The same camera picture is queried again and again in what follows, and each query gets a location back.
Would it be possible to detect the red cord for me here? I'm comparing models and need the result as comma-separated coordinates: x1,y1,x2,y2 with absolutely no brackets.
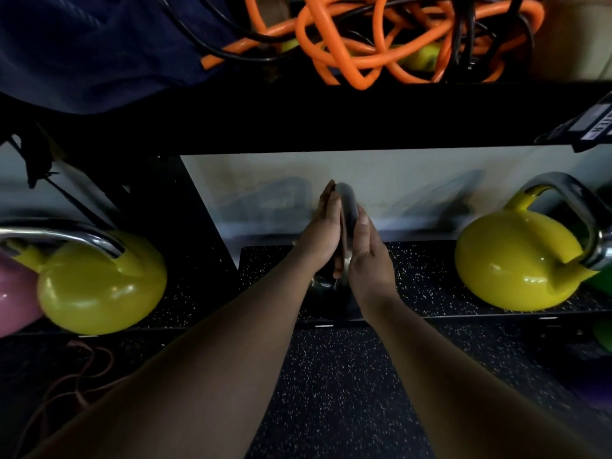
12,339,132,457

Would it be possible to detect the dark blue fabric bag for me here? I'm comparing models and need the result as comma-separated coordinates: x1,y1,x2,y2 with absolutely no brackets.
0,0,242,116

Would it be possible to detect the yellow-green ball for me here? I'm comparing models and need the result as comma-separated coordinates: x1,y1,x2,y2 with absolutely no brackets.
401,42,442,72

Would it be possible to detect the beige bag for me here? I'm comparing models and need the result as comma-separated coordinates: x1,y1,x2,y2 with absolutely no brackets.
528,0,612,83

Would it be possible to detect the dark metal kettlebell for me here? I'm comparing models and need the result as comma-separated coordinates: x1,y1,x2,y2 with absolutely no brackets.
308,182,363,309

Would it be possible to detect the person's right forearm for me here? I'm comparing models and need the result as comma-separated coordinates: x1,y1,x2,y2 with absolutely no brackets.
364,298,604,459

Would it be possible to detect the black speckled rubber shelf mat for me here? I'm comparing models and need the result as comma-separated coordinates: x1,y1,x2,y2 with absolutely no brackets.
237,240,612,326

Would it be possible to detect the black metal storage rack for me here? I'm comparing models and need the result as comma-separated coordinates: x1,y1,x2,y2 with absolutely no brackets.
0,62,612,330

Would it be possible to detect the person's left hand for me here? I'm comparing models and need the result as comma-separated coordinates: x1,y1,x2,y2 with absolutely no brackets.
293,180,344,281

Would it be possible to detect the orange resistance tubes bundle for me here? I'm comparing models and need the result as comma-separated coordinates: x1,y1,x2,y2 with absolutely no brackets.
200,0,547,91

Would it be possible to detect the yellow kettlebell with steel handle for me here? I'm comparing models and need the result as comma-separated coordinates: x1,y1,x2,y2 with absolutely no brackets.
454,171,612,312
0,219,168,336

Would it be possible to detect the pink kettlebell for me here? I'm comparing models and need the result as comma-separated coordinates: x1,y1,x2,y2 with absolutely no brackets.
0,252,45,339

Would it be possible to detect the black label plate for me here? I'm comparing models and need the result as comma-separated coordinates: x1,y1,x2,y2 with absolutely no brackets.
535,92,612,153

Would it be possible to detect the green kettlebell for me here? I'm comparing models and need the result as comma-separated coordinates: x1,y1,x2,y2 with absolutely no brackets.
592,319,612,353
584,265,612,297

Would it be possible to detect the person's right hand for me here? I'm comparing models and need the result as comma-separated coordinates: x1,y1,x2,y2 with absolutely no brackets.
346,203,401,322

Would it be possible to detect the person's left forearm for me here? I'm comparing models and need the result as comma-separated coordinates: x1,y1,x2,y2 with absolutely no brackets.
23,251,331,459

